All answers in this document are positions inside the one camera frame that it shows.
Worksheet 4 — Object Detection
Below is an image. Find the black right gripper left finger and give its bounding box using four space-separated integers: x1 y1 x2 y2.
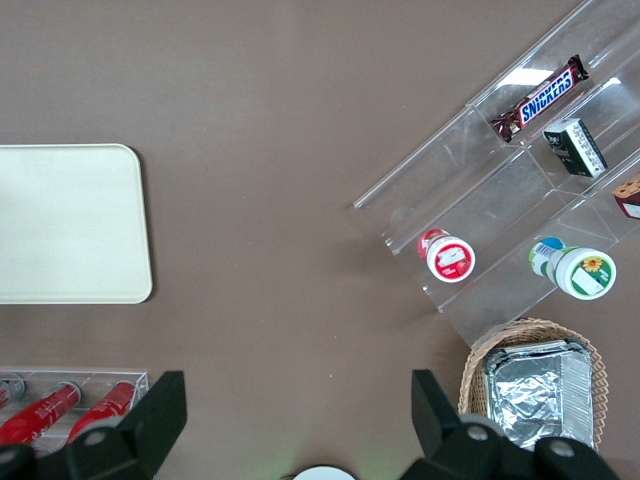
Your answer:
0 369 189 480

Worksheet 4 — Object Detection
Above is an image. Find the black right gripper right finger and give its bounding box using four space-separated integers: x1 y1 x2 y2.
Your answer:
410 368 624 480

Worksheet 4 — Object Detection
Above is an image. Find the oval light wicker basket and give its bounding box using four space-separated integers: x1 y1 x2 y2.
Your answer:
458 318 609 451

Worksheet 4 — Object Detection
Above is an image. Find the cream rectangular tray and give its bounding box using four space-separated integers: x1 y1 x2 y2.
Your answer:
0 143 153 305

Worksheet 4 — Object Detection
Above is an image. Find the clear acrylic bottle rack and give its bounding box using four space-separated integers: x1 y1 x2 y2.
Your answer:
0 368 151 451

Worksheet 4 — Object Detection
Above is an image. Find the aluminium foil container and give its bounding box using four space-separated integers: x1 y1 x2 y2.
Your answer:
482 338 596 451

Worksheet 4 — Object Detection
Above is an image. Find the red lid yogurt cup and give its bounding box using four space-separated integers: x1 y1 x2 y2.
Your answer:
417 227 476 283

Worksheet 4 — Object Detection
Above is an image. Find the green lid yogurt cup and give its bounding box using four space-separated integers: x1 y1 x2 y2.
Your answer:
527 236 618 301

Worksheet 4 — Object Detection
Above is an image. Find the clear acrylic stepped shelf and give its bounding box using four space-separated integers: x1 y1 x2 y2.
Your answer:
352 0 640 351

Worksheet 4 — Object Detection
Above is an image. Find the chocolate chip cookie box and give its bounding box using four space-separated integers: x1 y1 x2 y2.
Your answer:
612 172 640 221

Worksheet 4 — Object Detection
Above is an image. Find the small black white box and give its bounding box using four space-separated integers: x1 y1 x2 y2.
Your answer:
542 117 609 179

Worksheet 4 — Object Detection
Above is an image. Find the snickers chocolate bar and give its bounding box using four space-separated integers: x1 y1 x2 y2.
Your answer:
488 54 590 145

